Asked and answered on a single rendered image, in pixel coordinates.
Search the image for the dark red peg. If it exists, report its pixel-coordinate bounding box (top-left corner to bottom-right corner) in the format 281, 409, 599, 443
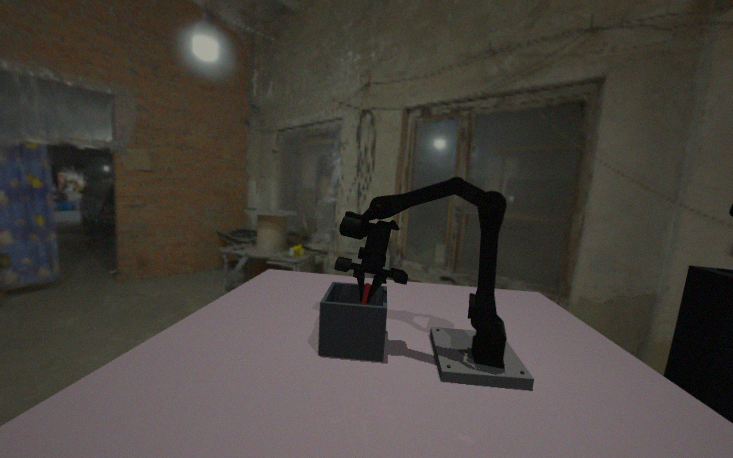
361, 283, 371, 305

